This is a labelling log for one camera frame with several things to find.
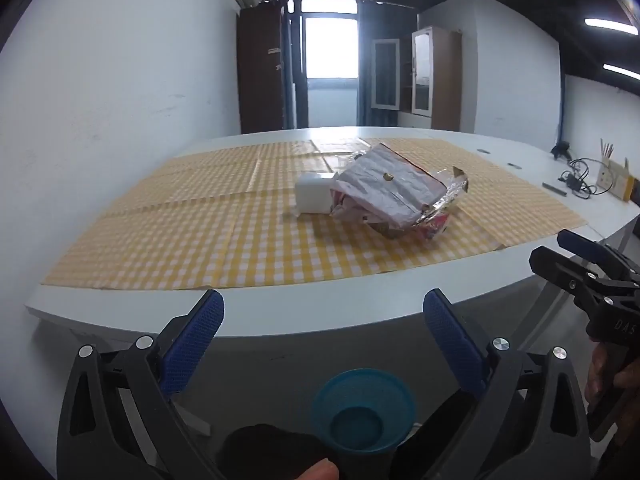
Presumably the person's left hand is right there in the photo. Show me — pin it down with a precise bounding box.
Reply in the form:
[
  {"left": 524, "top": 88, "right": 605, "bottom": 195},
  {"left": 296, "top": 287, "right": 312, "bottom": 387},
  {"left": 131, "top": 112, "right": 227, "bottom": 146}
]
[{"left": 289, "top": 459, "right": 341, "bottom": 480}]

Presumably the brown glass door cabinet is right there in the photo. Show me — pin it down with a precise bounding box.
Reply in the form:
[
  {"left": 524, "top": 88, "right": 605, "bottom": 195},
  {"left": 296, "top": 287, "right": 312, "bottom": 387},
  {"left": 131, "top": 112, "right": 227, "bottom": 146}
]
[{"left": 370, "top": 25, "right": 463, "bottom": 132}]

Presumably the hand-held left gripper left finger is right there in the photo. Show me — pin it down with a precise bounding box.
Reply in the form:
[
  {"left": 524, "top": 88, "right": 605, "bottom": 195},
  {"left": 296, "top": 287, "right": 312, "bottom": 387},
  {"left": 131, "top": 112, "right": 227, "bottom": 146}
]
[{"left": 56, "top": 289, "right": 228, "bottom": 480}]

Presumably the ceiling tube light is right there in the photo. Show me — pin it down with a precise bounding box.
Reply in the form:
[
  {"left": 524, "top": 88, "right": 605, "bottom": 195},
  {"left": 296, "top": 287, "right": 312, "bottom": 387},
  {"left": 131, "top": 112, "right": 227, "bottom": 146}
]
[
  {"left": 585, "top": 17, "right": 640, "bottom": 37},
  {"left": 602, "top": 63, "right": 640, "bottom": 82}
]

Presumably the dark blue curtain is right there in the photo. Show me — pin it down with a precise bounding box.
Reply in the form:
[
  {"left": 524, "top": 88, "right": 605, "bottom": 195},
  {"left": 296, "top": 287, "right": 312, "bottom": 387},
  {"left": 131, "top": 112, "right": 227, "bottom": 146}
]
[
  {"left": 282, "top": 0, "right": 302, "bottom": 131},
  {"left": 357, "top": 2, "right": 374, "bottom": 128}
]

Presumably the black power adapter with cable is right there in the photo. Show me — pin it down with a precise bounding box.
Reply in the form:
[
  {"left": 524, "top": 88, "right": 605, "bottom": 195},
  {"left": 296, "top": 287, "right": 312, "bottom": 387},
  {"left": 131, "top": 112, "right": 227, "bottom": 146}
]
[{"left": 559, "top": 157, "right": 608, "bottom": 200}]

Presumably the white plastic wrapper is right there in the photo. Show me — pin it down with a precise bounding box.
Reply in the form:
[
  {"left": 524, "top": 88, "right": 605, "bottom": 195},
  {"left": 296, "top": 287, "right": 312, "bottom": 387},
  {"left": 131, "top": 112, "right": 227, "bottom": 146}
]
[{"left": 327, "top": 142, "right": 448, "bottom": 233}]

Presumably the blue plastic mesh basket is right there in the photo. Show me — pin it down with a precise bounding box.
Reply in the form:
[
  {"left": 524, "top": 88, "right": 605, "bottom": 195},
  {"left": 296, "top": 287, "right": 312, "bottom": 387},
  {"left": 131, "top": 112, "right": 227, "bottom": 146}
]
[{"left": 311, "top": 367, "right": 416, "bottom": 457}]

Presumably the person's right hand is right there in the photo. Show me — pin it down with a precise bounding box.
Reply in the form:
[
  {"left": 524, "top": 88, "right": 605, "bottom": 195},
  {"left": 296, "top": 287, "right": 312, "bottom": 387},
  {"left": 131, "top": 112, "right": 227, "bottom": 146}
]
[{"left": 584, "top": 342, "right": 623, "bottom": 413}]

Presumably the silver foil snack wrapper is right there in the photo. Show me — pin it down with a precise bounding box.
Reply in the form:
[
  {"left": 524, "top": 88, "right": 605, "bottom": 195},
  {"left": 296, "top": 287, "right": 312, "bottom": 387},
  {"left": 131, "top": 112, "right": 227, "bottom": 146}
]
[{"left": 414, "top": 164, "right": 471, "bottom": 242}]

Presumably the bright window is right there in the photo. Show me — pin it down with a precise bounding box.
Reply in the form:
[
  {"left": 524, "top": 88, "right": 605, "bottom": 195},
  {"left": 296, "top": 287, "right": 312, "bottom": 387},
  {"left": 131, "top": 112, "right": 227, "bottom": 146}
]
[{"left": 300, "top": 0, "right": 361, "bottom": 128}]

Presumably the yellow cardboard box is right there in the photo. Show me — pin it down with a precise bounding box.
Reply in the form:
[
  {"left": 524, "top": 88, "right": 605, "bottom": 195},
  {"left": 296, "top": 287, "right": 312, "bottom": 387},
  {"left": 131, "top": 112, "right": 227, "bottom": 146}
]
[{"left": 597, "top": 156, "right": 635, "bottom": 203}]

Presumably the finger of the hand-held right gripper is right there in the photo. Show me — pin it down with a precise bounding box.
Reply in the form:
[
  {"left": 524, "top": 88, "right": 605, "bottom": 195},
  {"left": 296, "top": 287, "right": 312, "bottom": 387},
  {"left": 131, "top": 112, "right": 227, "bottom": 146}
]
[
  {"left": 528, "top": 245, "right": 640, "bottom": 313},
  {"left": 556, "top": 228, "right": 640, "bottom": 283}
]

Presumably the brown wooden wardrobe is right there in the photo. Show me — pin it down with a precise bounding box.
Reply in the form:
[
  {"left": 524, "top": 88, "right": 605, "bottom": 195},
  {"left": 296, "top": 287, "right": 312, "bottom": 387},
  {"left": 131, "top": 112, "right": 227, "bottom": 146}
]
[{"left": 236, "top": 2, "right": 292, "bottom": 135}]

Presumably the blue wall cable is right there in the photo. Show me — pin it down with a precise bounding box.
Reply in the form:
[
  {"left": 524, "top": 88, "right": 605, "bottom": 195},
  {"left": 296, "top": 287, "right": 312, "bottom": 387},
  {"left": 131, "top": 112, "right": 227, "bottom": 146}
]
[{"left": 556, "top": 74, "right": 567, "bottom": 146}]

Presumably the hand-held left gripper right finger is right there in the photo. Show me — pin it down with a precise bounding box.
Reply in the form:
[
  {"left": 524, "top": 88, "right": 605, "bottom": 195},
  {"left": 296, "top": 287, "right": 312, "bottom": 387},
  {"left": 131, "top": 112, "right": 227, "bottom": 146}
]
[{"left": 422, "top": 288, "right": 592, "bottom": 480}]

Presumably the white foam box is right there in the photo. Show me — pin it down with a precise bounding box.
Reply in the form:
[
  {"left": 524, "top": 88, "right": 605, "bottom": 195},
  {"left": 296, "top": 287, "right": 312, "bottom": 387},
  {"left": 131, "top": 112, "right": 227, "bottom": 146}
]
[{"left": 294, "top": 172, "right": 342, "bottom": 217}]

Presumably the yellow checkered tablecloth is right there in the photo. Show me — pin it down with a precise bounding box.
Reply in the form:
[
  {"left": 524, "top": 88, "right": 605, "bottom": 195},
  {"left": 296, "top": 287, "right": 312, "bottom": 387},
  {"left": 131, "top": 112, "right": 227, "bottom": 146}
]
[{"left": 40, "top": 136, "right": 588, "bottom": 292}]

